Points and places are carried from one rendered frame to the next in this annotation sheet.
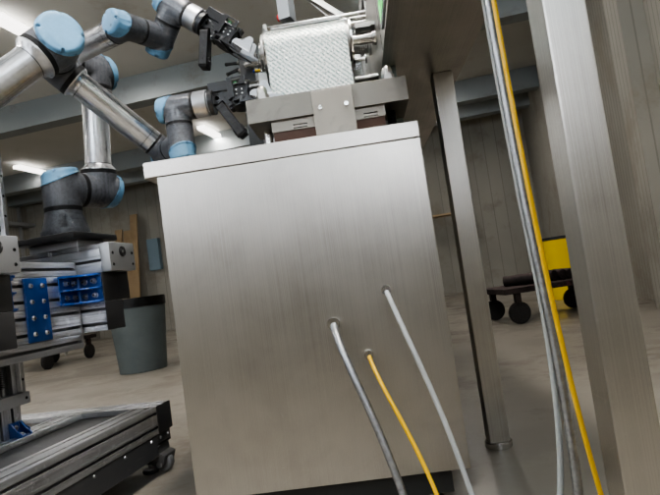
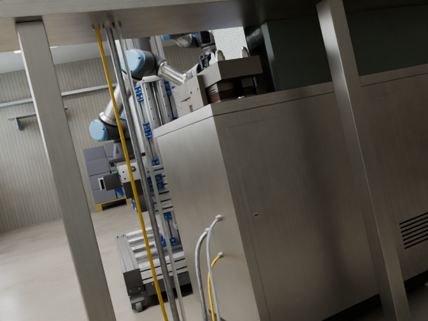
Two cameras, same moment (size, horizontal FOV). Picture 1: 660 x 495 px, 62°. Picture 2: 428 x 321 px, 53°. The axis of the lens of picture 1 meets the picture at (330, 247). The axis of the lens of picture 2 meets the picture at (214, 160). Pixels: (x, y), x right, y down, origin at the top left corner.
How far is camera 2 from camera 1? 156 cm
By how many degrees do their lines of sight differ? 63
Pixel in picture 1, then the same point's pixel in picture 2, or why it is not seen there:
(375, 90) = (209, 75)
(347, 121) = (199, 100)
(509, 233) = not seen: outside the picture
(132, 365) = not seen: hidden behind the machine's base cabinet
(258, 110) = (180, 93)
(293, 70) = (223, 41)
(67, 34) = (132, 62)
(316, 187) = (190, 148)
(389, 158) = (206, 131)
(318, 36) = not seen: hidden behind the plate
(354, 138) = (193, 118)
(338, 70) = (239, 35)
